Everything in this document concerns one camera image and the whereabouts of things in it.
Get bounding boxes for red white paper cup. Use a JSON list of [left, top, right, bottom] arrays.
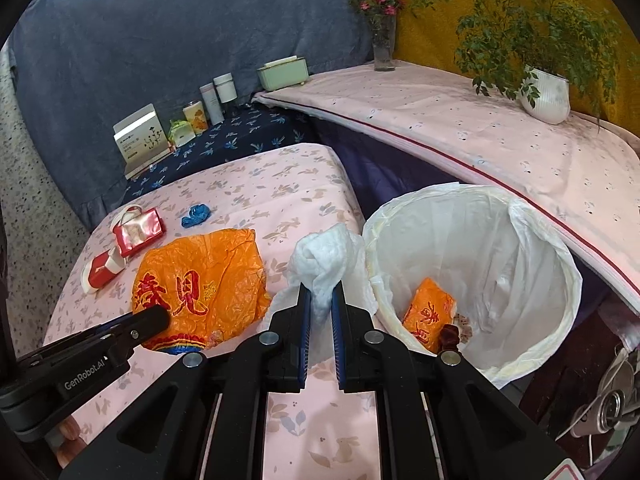
[[80, 247, 126, 295]]

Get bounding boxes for dark red velvet scrunchie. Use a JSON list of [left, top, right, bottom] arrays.
[[438, 324, 460, 353]]

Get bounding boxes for orange plastic bag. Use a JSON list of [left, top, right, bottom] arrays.
[[131, 229, 271, 354], [402, 278, 457, 353]]

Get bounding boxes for red envelope box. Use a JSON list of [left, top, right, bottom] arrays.
[[111, 204, 166, 258]]

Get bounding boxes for blue scrap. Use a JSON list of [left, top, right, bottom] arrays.
[[180, 204, 212, 229]]

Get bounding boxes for white cloth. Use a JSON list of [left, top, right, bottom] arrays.
[[260, 223, 378, 366]]

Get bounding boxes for white lined trash bin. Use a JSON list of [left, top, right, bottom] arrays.
[[362, 183, 582, 388]]

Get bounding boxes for white product box with flowers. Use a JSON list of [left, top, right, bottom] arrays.
[[113, 104, 170, 180]]

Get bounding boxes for pink rabbit print tablecloth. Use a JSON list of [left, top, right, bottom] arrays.
[[44, 144, 381, 479]]

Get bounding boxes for green yellow small packet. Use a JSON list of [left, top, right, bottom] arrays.
[[168, 120, 196, 148]]

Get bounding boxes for cream orange small carton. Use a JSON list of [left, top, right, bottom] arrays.
[[182, 101, 208, 136]]

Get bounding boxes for navy floral cloth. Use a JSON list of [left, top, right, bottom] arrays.
[[122, 104, 320, 203]]

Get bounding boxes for white lidded jar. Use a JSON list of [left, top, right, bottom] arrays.
[[213, 73, 238, 104]]

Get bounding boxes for pink shelf cloth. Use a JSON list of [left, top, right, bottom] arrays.
[[254, 62, 640, 310]]

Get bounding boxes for blue grey backdrop cloth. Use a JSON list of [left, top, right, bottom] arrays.
[[9, 0, 371, 228]]

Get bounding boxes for mint green tissue box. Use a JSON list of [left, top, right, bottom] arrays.
[[257, 55, 309, 92]]

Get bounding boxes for green plant in white pot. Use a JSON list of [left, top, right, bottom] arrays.
[[411, 0, 622, 116]]

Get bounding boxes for glass vase with pink flowers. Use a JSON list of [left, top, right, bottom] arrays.
[[349, 0, 404, 72]]

